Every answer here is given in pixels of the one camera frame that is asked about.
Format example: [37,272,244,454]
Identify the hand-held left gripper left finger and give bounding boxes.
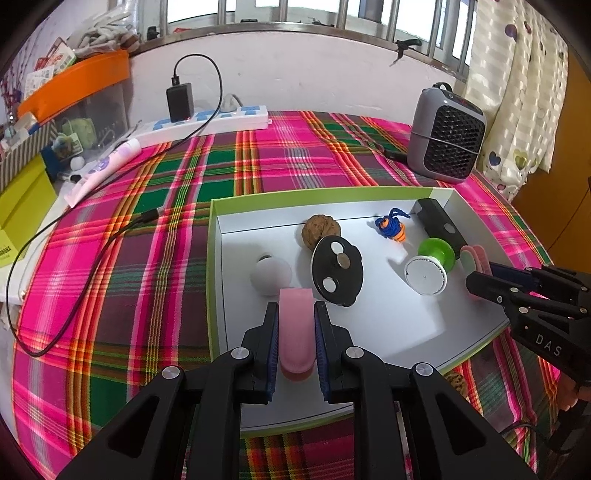
[55,302,280,480]

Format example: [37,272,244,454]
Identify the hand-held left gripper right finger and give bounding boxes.
[314,300,539,480]

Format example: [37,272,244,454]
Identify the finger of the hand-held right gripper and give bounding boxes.
[490,262,591,296]
[466,272,591,324]

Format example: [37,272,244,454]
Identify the small pink plastic clip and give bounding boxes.
[459,244,490,282]

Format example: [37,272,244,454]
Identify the pink plastic case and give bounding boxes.
[278,286,319,381]

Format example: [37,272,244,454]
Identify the black oval disc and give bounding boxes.
[311,234,365,308]

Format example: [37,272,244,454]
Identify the green and white cardboard box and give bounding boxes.
[206,186,546,437]

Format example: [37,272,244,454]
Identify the black rectangular block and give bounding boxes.
[416,198,468,252]

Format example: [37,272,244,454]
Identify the blue and orange string toy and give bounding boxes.
[374,208,411,244]

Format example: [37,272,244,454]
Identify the brown walnut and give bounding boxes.
[302,213,342,250]
[443,373,472,402]

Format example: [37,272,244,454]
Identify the person's right hand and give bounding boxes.
[556,378,583,411]

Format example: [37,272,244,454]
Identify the green and white spool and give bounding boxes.
[404,237,459,296]

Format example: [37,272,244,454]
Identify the white ball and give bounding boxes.
[250,254,293,297]

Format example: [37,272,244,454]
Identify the wooden cabinet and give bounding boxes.
[512,51,591,268]

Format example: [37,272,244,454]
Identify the plaid tablecloth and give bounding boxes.
[9,110,568,480]

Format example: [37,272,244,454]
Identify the grey fan heater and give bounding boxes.
[406,82,488,184]

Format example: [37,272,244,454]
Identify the cream heart-print curtain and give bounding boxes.
[464,0,570,201]

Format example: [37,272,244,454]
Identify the white and blue power strip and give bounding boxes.
[131,105,269,148]

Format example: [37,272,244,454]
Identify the pink and white tube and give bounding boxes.
[65,138,140,208]

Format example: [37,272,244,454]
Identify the black clip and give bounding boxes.
[390,39,423,65]

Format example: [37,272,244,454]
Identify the black charger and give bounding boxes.
[166,83,195,123]

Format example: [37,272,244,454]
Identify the yellow-green box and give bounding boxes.
[0,154,58,268]

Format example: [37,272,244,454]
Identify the metal window grille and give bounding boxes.
[166,0,478,65]

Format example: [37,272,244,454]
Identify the grey striped box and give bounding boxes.
[0,122,58,192]

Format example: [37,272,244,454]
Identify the clear storage box orange lid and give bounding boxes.
[16,50,131,153]

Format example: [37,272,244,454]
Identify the white work gloves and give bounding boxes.
[74,9,139,54]

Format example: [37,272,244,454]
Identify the printed paper packets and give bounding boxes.
[23,37,77,93]

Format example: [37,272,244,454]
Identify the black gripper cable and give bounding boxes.
[501,421,555,444]

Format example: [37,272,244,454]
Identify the black charger cable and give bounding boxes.
[6,54,223,357]

